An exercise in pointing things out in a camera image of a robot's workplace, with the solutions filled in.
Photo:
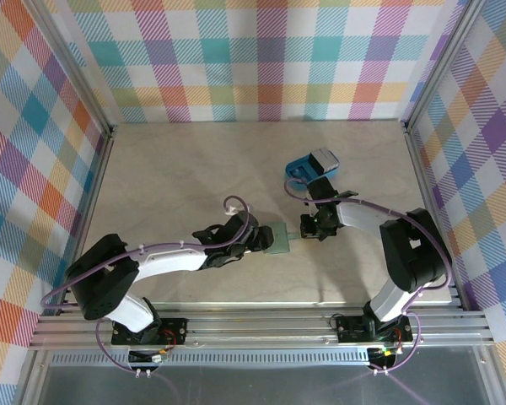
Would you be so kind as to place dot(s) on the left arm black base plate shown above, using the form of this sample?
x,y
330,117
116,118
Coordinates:
x,y
179,329

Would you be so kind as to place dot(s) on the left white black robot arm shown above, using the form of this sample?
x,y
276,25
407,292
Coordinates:
x,y
164,263

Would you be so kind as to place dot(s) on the mint green card holder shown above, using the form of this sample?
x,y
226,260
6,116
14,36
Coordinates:
x,y
278,238

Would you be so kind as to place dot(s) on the aluminium side rail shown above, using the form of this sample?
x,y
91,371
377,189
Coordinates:
x,y
432,211
84,223

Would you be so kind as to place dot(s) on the stack of cards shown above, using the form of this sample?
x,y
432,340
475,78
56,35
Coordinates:
x,y
322,160

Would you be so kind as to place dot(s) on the blue plastic tray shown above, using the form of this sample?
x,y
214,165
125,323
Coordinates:
x,y
290,163

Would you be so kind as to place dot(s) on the black electronics bracket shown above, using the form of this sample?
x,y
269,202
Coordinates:
x,y
381,358

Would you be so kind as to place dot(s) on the long aluminium mounting rail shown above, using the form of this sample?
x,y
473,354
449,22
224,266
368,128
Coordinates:
x,y
257,333

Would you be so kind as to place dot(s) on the grey metal panel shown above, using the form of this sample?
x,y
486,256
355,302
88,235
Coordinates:
x,y
278,386

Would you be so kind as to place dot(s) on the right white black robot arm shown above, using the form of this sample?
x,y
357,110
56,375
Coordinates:
x,y
409,253

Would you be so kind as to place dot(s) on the aluminium corner post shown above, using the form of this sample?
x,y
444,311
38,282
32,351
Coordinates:
x,y
443,63
73,69

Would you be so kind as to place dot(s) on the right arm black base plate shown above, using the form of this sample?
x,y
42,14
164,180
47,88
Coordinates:
x,y
346,331

